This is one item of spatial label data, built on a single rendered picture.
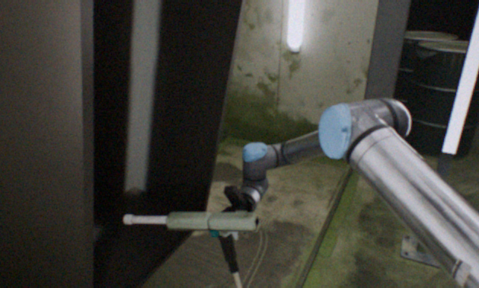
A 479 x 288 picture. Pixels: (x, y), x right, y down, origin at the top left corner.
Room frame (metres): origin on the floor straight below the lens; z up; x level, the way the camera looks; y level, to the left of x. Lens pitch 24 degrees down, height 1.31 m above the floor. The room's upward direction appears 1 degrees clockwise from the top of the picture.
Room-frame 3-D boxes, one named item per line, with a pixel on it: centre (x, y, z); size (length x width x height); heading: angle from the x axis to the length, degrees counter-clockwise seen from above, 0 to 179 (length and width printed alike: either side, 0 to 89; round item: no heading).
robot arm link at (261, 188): (1.20, -0.04, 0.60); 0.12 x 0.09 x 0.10; 160
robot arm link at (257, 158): (1.21, -0.05, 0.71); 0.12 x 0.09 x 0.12; 115
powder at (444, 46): (2.93, -1.67, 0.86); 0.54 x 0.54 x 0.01
